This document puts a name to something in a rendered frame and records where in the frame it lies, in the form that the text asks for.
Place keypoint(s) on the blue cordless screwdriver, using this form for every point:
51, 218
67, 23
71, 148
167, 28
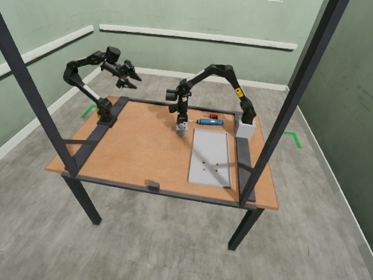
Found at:
210, 122

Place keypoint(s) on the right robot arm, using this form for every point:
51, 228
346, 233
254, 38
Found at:
226, 71

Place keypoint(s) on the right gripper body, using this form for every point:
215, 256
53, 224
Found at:
182, 116

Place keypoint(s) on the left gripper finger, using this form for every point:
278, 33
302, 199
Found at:
135, 76
128, 84

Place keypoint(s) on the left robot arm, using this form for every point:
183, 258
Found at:
72, 77

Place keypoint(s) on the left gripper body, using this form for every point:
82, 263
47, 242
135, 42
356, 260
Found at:
121, 79

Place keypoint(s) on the grey metal l-bracket with holes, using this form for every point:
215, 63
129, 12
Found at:
181, 126

